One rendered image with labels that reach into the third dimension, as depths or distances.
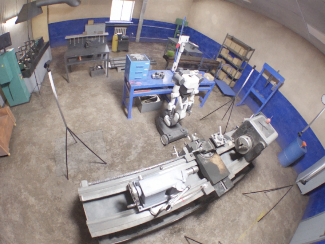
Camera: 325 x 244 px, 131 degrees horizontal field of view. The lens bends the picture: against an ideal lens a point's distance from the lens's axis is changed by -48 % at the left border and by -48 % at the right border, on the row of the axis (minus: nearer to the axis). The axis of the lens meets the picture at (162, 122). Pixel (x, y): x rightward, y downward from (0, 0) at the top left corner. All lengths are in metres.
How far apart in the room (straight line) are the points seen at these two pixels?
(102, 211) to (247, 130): 2.13
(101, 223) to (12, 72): 3.57
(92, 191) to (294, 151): 4.80
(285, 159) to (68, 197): 5.40
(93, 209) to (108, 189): 0.29
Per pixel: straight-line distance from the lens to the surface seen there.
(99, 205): 1.62
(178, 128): 2.96
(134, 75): 2.64
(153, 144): 2.79
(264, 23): 5.93
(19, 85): 4.09
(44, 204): 2.68
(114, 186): 1.53
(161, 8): 8.05
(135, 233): 1.91
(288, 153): 4.89
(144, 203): 1.34
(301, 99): 5.22
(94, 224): 1.50
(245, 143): 2.05
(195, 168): 1.43
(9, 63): 3.90
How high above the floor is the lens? 2.31
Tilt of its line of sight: 46 degrees down
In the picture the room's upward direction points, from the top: 20 degrees clockwise
